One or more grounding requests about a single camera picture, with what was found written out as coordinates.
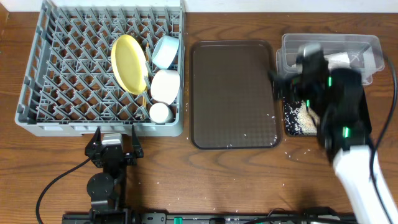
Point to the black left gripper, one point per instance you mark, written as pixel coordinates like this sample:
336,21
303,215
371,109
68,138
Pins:
112,154

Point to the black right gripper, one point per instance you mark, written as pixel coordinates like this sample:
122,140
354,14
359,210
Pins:
279,84

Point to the white paper napkin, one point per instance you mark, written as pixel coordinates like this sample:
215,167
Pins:
337,59

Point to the pale green cup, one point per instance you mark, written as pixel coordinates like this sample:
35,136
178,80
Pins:
160,113

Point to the white pink bowl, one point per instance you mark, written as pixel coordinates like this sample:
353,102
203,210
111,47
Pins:
165,86

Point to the yellow round plate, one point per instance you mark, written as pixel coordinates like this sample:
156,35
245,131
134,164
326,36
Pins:
129,64

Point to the light blue bowl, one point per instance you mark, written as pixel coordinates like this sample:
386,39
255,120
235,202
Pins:
165,51

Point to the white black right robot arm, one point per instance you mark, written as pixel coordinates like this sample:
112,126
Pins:
337,98

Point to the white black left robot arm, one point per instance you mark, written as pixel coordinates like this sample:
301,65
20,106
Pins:
107,189

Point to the black waste tray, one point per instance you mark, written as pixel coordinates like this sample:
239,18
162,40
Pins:
363,115

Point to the clear plastic waste bin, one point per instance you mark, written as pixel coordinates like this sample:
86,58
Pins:
364,52

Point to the grey plastic dish rack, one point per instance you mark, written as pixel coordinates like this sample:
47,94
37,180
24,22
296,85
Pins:
69,87

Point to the dark brown serving tray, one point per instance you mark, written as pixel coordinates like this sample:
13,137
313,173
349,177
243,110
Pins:
231,101

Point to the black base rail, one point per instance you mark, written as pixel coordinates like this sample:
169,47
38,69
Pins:
277,215

